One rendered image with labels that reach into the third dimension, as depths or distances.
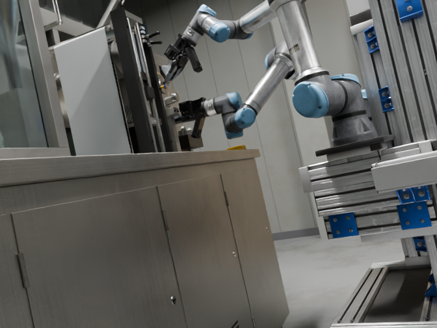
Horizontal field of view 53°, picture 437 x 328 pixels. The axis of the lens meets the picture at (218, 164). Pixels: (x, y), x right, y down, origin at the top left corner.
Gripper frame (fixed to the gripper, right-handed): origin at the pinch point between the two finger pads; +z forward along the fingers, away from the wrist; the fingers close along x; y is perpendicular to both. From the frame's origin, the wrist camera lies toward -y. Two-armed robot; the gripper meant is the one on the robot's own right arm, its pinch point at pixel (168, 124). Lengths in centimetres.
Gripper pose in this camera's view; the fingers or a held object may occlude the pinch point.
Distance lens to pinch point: 200.0
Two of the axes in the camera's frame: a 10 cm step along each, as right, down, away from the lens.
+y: -2.2, -9.8, 0.4
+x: -3.5, 0.4, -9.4
